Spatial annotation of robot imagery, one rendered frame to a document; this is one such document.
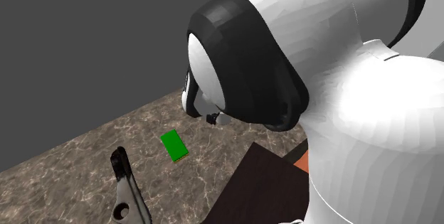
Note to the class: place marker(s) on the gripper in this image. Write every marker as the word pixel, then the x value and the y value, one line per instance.
pixel 212 118

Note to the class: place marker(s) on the green book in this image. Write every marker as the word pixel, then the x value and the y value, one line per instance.
pixel 174 145

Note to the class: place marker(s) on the orange flat object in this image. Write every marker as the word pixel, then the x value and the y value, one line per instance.
pixel 302 162

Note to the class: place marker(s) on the black and grey kitchen tool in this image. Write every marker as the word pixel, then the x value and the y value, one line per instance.
pixel 127 185

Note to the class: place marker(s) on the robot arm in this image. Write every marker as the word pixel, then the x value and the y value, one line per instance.
pixel 347 77

